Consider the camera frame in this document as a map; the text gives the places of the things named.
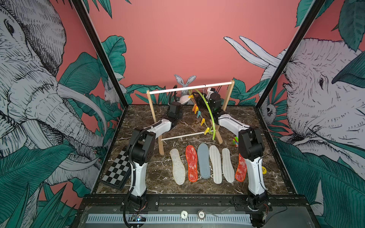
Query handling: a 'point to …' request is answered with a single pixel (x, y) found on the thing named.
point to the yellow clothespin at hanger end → (206, 130)
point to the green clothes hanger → (212, 112)
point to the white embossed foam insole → (184, 99)
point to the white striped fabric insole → (216, 158)
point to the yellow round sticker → (264, 170)
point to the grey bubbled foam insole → (203, 149)
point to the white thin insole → (227, 165)
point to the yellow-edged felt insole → (179, 171)
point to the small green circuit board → (137, 218)
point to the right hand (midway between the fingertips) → (191, 91)
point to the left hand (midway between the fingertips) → (178, 106)
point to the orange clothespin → (194, 108)
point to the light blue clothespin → (199, 113)
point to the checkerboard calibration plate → (119, 170)
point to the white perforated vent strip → (171, 219)
